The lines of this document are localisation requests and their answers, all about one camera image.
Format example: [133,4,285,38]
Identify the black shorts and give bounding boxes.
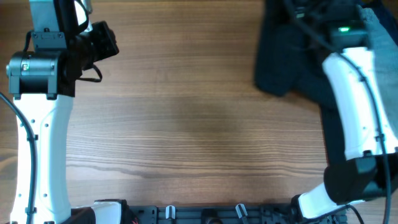
[254,0,340,108]

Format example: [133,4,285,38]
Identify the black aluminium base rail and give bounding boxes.
[127,203,348,224]

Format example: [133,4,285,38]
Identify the dark folded garment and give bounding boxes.
[320,104,348,166]

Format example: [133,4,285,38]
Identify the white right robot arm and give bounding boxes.
[285,1,397,223]

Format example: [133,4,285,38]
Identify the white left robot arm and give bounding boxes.
[6,0,131,223]

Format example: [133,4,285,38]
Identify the light blue denim shorts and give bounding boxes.
[360,7,397,136]

